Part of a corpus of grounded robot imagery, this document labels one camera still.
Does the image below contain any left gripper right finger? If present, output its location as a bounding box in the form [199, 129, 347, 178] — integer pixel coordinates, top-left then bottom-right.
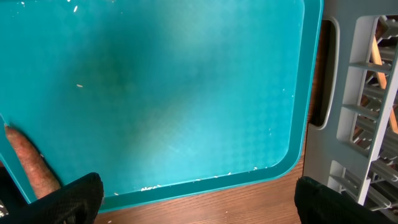
[294, 176, 392, 224]

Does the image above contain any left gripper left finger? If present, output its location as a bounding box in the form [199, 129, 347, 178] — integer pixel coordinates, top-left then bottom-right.
[1, 172, 104, 224]

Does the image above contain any wooden chopstick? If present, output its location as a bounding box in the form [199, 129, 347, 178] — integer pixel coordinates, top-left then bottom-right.
[371, 36, 398, 134]

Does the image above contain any grey dishwasher rack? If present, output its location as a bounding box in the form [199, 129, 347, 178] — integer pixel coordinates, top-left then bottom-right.
[303, 0, 397, 223]

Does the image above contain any orange carrot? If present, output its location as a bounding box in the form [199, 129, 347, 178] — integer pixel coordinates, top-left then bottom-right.
[4, 125, 61, 199]

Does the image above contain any teal plastic serving tray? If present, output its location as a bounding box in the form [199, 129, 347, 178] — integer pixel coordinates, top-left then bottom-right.
[1, 0, 324, 212]

